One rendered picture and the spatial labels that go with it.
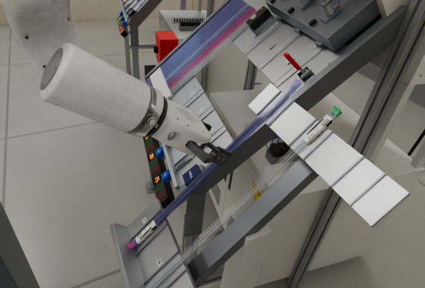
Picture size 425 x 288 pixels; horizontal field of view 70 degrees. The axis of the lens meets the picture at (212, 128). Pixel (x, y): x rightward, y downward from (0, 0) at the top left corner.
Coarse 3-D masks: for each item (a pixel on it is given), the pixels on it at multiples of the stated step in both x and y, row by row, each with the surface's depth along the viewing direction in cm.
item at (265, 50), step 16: (256, 0) 114; (272, 32) 97; (288, 32) 92; (240, 48) 103; (256, 48) 98; (272, 48) 93; (288, 48) 88; (304, 48) 84; (320, 48) 81; (256, 64) 93; (272, 64) 89; (288, 64) 85; (304, 64) 81; (320, 64) 78; (272, 80) 85; (288, 80) 81
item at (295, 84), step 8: (296, 80) 61; (288, 88) 62; (296, 88) 61; (280, 96) 62; (288, 96) 62; (272, 104) 62; (280, 104) 62; (264, 112) 62; (272, 112) 62; (256, 120) 63; (264, 120) 63; (248, 128) 63; (256, 128) 63; (240, 136) 63; (248, 136) 63; (232, 144) 63; (240, 144) 63; (232, 152) 64; (208, 168) 64; (200, 176) 65; (208, 176) 65; (192, 184) 65; (184, 192) 65; (176, 200) 66; (184, 200) 66; (168, 208) 66; (160, 216) 66
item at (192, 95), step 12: (192, 84) 109; (180, 96) 110; (192, 96) 105; (204, 96) 101; (192, 108) 101; (204, 108) 97; (204, 120) 94; (216, 120) 91; (216, 132) 88; (228, 132) 85; (216, 144) 85; (228, 144) 82; (180, 156) 92; (192, 156) 88; (180, 168) 89; (180, 180) 86
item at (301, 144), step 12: (300, 144) 54; (288, 156) 55; (276, 168) 55; (264, 180) 55; (252, 192) 56; (240, 204) 56; (228, 216) 56; (216, 228) 57; (204, 240) 57; (192, 252) 58; (180, 264) 58; (168, 276) 59
